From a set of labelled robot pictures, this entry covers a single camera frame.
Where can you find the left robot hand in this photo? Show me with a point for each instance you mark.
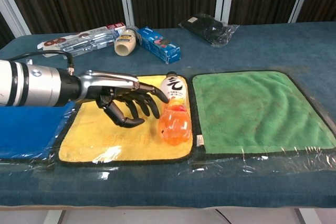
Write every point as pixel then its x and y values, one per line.
pixel 118 95

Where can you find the orange drink bottle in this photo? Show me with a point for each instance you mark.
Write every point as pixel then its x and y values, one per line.
pixel 174 111

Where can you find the yellow cloth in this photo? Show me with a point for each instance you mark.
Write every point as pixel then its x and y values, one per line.
pixel 126 137

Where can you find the beige sauce bottle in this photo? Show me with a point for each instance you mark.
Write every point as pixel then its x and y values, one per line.
pixel 126 42

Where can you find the blue cloth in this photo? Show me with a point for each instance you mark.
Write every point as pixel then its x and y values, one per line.
pixel 29 129

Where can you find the green cloth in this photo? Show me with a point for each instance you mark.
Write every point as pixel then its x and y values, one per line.
pixel 260 113

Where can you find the blue cookie pack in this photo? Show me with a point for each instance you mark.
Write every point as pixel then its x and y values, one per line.
pixel 157 43

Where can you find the white red cookie box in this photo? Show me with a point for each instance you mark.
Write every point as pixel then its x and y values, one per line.
pixel 78 37

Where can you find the black item in clear bag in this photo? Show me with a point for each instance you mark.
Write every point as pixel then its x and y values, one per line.
pixel 207 28

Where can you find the clear plastic sheet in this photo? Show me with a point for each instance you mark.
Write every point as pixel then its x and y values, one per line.
pixel 262 163

